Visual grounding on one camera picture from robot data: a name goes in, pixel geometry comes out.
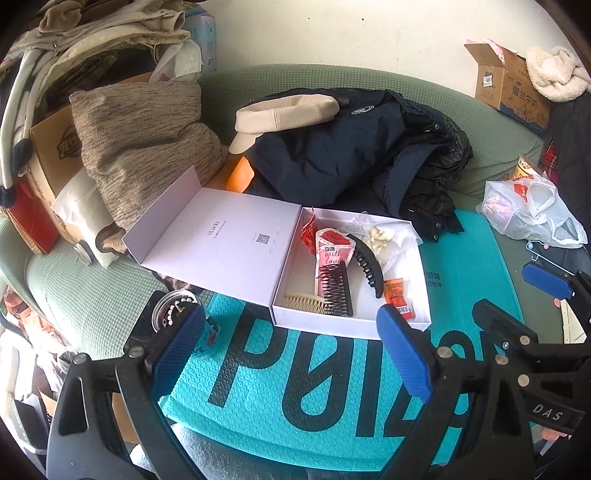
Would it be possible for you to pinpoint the dark navy jacket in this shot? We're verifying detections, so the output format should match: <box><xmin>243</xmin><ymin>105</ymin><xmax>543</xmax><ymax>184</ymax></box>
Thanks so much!
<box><xmin>247</xmin><ymin>88</ymin><xmax>474</xmax><ymax>243</ymax></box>

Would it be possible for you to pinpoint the crumpled white plastic bag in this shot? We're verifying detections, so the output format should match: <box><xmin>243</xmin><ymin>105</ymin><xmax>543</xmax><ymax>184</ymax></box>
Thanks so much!
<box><xmin>150</xmin><ymin>39</ymin><xmax>204</xmax><ymax>84</ymax></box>

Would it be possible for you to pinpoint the black banana hair clip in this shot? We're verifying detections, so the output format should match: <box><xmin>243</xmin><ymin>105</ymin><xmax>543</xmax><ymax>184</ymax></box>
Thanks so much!
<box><xmin>346</xmin><ymin>233</ymin><xmax>386</xmax><ymax>300</ymax></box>

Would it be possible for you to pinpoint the red candy packet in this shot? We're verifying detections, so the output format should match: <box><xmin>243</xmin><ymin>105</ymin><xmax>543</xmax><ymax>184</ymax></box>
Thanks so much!
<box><xmin>301</xmin><ymin>208</ymin><xmax>320</xmax><ymax>254</ymax></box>

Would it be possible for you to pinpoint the beige cap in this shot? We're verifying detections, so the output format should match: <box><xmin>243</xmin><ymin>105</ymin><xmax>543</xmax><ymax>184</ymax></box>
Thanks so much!
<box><xmin>228</xmin><ymin>93</ymin><xmax>341</xmax><ymax>155</ymax></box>

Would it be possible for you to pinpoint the clear plastic packet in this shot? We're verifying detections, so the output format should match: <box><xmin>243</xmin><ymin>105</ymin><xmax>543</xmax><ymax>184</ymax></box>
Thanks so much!
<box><xmin>342</xmin><ymin>212</ymin><xmax>384</xmax><ymax>236</ymax></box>

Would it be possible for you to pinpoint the teal bubble mailer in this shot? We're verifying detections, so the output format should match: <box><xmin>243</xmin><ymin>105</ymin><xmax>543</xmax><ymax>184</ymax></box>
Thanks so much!
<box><xmin>159</xmin><ymin>210</ymin><xmax>525</xmax><ymax>467</ymax></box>

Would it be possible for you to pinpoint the white gift box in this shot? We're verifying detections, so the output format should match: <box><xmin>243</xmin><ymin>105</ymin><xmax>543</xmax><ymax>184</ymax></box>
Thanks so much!
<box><xmin>122</xmin><ymin>165</ymin><xmax>432</xmax><ymax>342</ymax></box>

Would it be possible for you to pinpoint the clothes hanger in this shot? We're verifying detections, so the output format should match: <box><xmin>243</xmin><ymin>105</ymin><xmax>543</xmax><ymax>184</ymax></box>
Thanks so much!
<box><xmin>525</xmin><ymin>237</ymin><xmax>561</xmax><ymax>266</ymax></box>

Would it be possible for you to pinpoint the red plaid cloth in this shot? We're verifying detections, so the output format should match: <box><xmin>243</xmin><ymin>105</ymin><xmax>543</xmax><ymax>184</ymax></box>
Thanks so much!
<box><xmin>540</xmin><ymin>138</ymin><xmax>561</xmax><ymax>178</ymax></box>

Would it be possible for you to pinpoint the open cardboard box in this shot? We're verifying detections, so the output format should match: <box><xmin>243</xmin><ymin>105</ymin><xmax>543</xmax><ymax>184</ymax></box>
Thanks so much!
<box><xmin>464</xmin><ymin>39</ymin><xmax>552</xmax><ymax>131</ymax></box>

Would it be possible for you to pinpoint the orange snack packet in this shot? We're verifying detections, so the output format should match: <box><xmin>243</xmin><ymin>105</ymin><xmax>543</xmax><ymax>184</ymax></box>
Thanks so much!
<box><xmin>382</xmin><ymin>278</ymin><xmax>416</xmax><ymax>321</ymax></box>

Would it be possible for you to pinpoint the brown cardboard box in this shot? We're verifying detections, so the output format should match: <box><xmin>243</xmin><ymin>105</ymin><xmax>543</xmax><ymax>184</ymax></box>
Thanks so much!
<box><xmin>30</xmin><ymin>104</ymin><xmax>86</xmax><ymax>195</ymax></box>

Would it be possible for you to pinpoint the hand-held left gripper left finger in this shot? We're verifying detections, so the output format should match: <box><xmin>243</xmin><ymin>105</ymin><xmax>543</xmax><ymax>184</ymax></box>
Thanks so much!
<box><xmin>46</xmin><ymin>302</ymin><xmax>207</xmax><ymax>480</ymax></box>

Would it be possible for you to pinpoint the orange cloth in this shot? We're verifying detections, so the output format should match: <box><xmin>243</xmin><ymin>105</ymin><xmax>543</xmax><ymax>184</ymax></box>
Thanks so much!
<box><xmin>225</xmin><ymin>157</ymin><xmax>254</xmax><ymax>193</ymax></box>

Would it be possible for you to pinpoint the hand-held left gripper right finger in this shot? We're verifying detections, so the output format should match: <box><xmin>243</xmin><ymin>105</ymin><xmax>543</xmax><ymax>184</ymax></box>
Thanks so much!
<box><xmin>376</xmin><ymin>304</ymin><xmax>539</xmax><ymax>480</ymax></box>

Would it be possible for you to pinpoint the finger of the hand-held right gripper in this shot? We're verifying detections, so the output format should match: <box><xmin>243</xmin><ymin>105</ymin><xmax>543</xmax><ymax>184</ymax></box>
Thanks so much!
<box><xmin>522</xmin><ymin>262</ymin><xmax>591</xmax><ymax>324</ymax></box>
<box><xmin>472</xmin><ymin>299</ymin><xmax>591</xmax><ymax>384</ymax></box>

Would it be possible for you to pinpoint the white plastic shopping bag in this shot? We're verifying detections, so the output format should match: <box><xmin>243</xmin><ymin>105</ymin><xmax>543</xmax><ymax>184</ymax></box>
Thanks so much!
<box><xmin>475</xmin><ymin>176</ymin><xmax>589</xmax><ymax>249</ymax></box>

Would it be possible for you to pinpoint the brown knit pillow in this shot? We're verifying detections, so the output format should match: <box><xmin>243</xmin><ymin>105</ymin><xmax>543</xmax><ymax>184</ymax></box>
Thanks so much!
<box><xmin>69</xmin><ymin>82</ymin><xmax>229</xmax><ymax>229</ymax></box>

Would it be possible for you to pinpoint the black hair comb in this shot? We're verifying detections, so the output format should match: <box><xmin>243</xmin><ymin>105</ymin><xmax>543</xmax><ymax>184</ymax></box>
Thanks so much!
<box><xmin>322</xmin><ymin>262</ymin><xmax>355</xmax><ymax>318</ymax></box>

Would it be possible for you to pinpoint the pile of pale clothes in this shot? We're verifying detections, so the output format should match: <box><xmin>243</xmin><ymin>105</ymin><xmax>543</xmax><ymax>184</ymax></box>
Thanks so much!
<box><xmin>0</xmin><ymin>0</ymin><xmax>192</xmax><ymax>208</ymax></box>

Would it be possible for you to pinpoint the paper snack cup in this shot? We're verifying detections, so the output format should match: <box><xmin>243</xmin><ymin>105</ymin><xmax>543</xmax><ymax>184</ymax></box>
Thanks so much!
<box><xmin>510</xmin><ymin>154</ymin><xmax>546</xmax><ymax>182</ymax></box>

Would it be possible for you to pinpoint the dark cloth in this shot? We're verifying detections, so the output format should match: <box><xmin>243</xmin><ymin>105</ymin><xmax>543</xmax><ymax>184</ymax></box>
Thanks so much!
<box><xmin>549</xmin><ymin>99</ymin><xmax>591</xmax><ymax>185</ymax></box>

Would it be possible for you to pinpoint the green sofa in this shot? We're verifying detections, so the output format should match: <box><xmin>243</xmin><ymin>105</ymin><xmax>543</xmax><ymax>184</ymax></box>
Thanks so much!
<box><xmin>0</xmin><ymin>62</ymin><xmax>578</xmax><ymax>370</ymax></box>

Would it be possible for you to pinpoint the clear jar blue label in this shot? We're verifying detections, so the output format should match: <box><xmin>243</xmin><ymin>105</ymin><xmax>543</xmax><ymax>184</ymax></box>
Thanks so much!
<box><xmin>152</xmin><ymin>288</ymin><xmax>222</xmax><ymax>358</ymax></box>

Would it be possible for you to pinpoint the white fluffy cloth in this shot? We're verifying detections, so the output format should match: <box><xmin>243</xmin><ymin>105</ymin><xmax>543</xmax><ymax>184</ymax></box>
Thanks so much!
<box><xmin>526</xmin><ymin>45</ymin><xmax>591</xmax><ymax>103</ymax></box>

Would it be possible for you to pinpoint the white flower hair tie bag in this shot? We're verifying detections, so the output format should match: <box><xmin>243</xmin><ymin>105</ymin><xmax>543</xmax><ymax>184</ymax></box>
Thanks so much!
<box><xmin>365</xmin><ymin>222</ymin><xmax>421</xmax><ymax>271</ymax></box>

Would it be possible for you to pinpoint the red box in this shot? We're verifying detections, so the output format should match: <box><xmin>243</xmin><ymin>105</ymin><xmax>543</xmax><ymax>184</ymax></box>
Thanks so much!
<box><xmin>7</xmin><ymin>182</ymin><xmax>61</xmax><ymax>254</ymax></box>

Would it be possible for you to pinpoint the pink sachet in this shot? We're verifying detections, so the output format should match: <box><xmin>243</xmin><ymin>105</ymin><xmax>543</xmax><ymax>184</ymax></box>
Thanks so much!
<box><xmin>315</xmin><ymin>227</ymin><xmax>355</xmax><ymax>296</ymax></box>

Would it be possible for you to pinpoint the cream hair comb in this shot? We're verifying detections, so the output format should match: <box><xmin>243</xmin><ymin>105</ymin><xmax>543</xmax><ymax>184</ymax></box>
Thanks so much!
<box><xmin>283</xmin><ymin>292</ymin><xmax>328</xmax><ymax>315</ymax></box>

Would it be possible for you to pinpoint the blue tissue box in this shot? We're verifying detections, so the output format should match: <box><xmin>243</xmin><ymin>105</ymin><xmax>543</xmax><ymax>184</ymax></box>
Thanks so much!
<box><xmin>185</xmin><ymin>7</ymin><xmax>218</xmax><ymax>75</ymax></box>

